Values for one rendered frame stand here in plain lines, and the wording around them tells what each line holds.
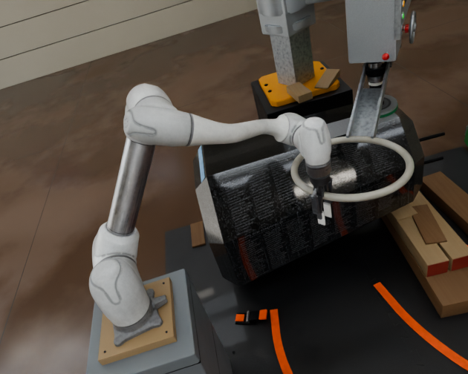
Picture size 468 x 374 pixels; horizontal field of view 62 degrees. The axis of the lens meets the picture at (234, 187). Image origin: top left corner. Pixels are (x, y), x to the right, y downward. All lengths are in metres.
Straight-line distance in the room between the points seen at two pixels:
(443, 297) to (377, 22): 1.38
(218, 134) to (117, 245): 0.58
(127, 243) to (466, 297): 1.68
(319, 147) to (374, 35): 0.80
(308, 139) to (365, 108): 0.74
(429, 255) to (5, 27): 7.67
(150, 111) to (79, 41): 7.13
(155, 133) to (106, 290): 0.56
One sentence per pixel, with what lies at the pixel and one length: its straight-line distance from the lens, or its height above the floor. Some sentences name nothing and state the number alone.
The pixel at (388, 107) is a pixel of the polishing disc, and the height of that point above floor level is 0.90.
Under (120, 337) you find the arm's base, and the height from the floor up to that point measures 0.86.
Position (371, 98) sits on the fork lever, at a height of 1.01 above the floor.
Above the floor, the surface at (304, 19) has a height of 1.22.
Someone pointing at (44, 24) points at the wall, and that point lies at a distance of 8.25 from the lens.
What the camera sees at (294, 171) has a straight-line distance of 1.65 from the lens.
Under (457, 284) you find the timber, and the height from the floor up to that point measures 0.13.
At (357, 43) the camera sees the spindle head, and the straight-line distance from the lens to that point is 2.03.
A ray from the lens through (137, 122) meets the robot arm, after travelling 1.11.
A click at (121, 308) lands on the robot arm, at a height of 0.99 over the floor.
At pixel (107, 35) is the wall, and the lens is 8.12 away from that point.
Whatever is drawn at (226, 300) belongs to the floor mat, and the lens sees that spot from 2.51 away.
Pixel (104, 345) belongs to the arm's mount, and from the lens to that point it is 1.57.
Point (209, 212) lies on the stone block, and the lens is 2.01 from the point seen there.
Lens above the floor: 1.99
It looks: 37 degrees down
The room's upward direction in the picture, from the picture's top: 17 degrees counter-clockwise
